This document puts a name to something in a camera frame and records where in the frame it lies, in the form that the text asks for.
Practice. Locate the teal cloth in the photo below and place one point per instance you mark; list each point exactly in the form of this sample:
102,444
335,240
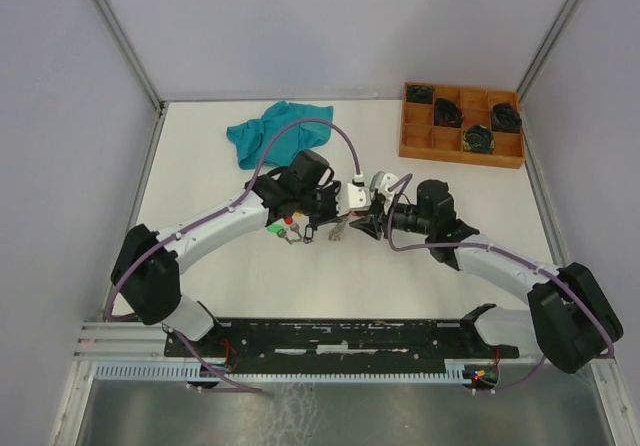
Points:
251,137

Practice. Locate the wooden compartment tray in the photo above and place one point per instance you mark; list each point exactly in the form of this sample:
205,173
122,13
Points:
421,139

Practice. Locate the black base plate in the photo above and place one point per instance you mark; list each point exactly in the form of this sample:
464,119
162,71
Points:
347,346

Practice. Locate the left corner aluminium post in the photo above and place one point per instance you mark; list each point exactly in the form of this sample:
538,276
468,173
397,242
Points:
127,50

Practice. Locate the dark rolled sock right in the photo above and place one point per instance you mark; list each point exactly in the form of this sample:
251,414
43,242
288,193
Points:
505,118

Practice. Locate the right corner aluminium post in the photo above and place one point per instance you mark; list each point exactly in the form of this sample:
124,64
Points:
550,40

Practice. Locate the dark rolled sock top-left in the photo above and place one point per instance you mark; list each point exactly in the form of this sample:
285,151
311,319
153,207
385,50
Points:
419,93

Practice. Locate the metal keyring holder yellow tip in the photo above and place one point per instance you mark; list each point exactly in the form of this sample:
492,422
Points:
338,229

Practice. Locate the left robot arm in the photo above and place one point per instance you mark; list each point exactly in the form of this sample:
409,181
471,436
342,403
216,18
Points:
147,272

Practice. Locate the status led board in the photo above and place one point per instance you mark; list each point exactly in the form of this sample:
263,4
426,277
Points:
485,377
226,366

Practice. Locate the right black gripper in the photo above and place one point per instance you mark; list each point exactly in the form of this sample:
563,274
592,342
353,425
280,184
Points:
372,224

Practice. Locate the dark rolled sock yellow-patterned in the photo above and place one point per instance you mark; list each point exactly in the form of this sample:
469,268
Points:
478,139

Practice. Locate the right status led board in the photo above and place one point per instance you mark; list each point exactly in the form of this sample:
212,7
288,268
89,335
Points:
485,377

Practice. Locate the corner aluminium post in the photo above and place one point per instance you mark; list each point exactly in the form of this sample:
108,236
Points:
127,50
550,40

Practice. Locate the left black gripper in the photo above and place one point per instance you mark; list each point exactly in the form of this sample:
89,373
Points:
332,191

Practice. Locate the white slotted cable duct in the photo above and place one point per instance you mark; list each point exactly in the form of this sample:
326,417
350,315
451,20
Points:
454,373

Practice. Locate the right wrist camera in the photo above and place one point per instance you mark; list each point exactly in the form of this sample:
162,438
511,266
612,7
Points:
385,186

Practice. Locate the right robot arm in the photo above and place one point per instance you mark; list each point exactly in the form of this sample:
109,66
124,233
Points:
572,320

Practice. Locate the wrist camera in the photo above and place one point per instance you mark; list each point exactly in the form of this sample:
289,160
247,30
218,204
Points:
353,198
385,186

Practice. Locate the left status led board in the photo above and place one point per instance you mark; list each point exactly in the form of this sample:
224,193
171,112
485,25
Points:
226,366

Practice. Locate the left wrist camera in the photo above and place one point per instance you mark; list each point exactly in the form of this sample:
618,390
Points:
353,198

